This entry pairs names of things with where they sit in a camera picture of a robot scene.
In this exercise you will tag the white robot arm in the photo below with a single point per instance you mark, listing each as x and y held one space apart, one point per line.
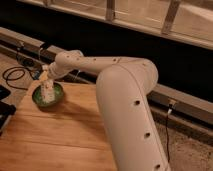
122 86

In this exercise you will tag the black box at left edge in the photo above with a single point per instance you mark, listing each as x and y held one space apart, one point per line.
6 110

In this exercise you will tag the small clear plastic bottle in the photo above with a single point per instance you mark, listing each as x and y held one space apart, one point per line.
47 92

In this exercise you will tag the blue object behind table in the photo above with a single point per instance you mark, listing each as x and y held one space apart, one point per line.
37 75

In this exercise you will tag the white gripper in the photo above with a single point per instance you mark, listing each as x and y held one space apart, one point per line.
51 74

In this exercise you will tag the green ceramic bowl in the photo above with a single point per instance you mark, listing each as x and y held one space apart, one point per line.
37 98

